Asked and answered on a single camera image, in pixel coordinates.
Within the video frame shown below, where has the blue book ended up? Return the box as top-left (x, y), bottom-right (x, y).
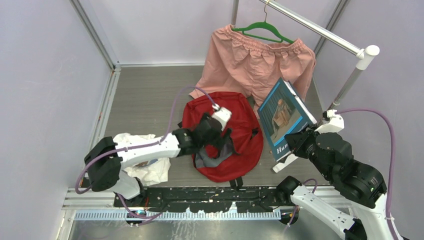
top-left (257, 78), bottom-right (317, 162)

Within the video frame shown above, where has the red backpack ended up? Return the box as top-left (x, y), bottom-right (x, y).
top-left (181, 91), bottom-right (264, 183)

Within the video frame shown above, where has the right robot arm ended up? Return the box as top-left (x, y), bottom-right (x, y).
top-left (276, 129), bottom-right (404, 240)

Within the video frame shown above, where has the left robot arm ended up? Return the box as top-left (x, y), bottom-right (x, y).
top-left (83, 107), bottom-right (232, 207)

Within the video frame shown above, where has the white crumpled cloth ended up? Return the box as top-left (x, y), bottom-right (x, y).
top-left (113, 132), bottom-right (171, 186)

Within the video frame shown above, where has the pink skirt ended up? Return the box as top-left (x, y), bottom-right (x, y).
top-left (189, 24), bottom-right (316, 110)

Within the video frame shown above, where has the white clothes rack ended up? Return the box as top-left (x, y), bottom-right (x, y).
top-left (230, 0), bottom-right (381, 174)

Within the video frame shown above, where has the green clothes hanger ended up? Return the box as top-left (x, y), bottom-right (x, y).
top-left (232, 1), bottom-right (294, 44)

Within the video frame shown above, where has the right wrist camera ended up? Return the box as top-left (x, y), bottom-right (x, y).
top-left (314, 109), bottom-right (345, 134)

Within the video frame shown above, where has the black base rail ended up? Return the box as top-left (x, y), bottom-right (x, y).
top-left (125, 186), bottom-right (300, 213)

